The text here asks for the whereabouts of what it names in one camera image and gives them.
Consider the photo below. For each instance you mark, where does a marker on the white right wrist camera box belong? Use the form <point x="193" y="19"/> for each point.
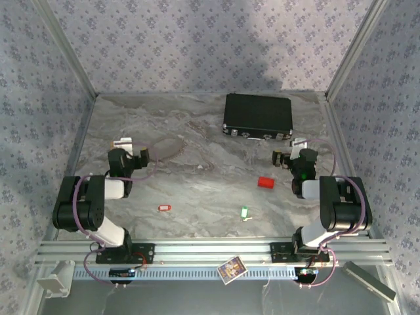
<point x="298" y="142"/>

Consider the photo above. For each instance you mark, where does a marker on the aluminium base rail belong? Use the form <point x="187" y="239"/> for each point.
<point x="210" y="252"/>

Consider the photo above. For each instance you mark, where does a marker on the white plastic bracket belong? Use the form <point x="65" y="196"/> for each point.
<point x="55" y="279"/>

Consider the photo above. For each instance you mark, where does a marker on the green key tag with key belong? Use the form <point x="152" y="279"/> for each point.
<point x="243" y="211"/>

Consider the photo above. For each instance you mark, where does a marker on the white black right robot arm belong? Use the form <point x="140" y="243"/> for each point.
<point x="344" y="210"/>

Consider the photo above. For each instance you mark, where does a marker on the left circuit board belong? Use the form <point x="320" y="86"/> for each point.
<point x="121" y="272"/>

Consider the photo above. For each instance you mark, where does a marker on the left aluminium side rail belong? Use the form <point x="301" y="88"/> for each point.
<point x="73" y="164"/>

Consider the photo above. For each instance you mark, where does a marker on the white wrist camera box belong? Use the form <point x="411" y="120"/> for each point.
<point x="124" y="144"/>
<point x="298" y="142"/>

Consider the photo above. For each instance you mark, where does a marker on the small printed card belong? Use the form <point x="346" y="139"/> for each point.
<point x="231" y="270"/>

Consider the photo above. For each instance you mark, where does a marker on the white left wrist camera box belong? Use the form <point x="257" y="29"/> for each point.
<point x="124" y="144"/>

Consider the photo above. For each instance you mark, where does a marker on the right circuit board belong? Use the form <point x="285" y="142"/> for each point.
<point x="306" y="272"/>

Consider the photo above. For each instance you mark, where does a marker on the black hard case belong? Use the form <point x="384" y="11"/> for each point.
<point x="257" y="113"/>

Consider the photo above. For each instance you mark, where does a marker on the right aluminium frame post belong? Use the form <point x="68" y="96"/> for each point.
<point x="356" y="49"/>

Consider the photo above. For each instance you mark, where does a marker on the circuit board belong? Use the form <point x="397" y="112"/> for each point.
<point x="306" y="272"/>
<point x="121" y="272"/>

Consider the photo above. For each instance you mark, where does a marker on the red plastic cylinder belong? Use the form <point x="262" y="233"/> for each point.
<point x="265" y="183"/>

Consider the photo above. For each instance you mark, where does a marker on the red key tag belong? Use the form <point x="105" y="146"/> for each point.
<point x="162" y="208"/>

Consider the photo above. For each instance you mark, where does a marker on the right aluminium side rail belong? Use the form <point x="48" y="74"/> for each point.
<point x="343" y="147"/>

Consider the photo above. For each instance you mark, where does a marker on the aluminium side rail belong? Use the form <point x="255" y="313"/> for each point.
<point x="73" y="164"/>
<point x="343" y="147"/>

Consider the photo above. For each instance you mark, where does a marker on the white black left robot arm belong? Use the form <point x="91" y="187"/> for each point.
<point x="78" y="210"/>

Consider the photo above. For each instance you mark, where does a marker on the left aluminium frame post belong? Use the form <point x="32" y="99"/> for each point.
<point x="67" y="49"/>

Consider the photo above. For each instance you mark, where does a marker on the aluminium frame post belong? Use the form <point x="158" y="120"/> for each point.
<point x="67" y="49"/>
<point x="356" y="49"/>

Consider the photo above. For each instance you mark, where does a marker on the grey metal bar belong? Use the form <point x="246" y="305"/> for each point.
<point x="367" y="282"/>

